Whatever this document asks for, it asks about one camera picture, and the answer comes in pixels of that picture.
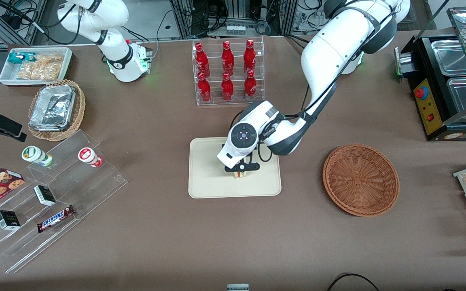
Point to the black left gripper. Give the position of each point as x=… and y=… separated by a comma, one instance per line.
x=223, y=145

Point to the triangular sandwich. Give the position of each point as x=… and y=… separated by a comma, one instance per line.
x=242, y=175

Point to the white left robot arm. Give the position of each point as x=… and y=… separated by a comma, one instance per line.
x=326, y=52

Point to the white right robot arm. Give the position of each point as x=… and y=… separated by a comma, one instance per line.
x=115, y=48

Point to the beige plastic serving tray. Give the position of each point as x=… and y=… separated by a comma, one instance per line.
x=204, y=173

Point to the light oval wicker basket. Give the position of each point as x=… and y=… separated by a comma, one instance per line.
x=80, y=105

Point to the round brown wicker basket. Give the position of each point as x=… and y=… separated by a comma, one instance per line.
x=360, y=180

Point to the green lid yogurt cup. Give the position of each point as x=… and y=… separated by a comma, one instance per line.
x=34, y=154

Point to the stack of foil trays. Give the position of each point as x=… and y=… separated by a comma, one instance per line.
x=51, y=107

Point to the white rectangular plastic bin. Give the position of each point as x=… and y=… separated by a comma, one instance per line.
x=6, y=74

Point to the clear bag of chips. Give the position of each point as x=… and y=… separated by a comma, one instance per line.
x=41, y=68

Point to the clear acrylic bottle rack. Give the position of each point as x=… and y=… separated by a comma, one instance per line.
x=217, y=101

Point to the teal snack packet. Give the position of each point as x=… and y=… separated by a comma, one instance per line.
x=16, y=57

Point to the small black carton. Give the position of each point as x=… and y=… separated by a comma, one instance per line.
x=7, y=220
x=45, y=195

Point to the red soda bottle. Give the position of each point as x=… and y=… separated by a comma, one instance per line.
x=202, y=60
x=227, y=89
x=227, y=58
x=249, y=56
x=204, y=89
x=250, y=88

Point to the red lid yogurt cup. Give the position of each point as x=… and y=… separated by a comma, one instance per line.
x=87, y=155

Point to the clear acrylic stepped shelf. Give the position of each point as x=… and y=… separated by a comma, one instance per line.
x=75, y=190

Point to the Snickers chocolate bar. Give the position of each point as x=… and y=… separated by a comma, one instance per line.
x=55, y=219

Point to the small grey device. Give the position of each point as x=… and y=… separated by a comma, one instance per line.
x=238, y=287

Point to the red emergency stop button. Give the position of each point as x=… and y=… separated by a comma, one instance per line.
x=421, y=93

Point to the black heated display case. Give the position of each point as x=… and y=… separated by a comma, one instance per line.
x=431, y=109

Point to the aluminium frame rack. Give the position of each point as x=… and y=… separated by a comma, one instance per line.
x=241, y=12

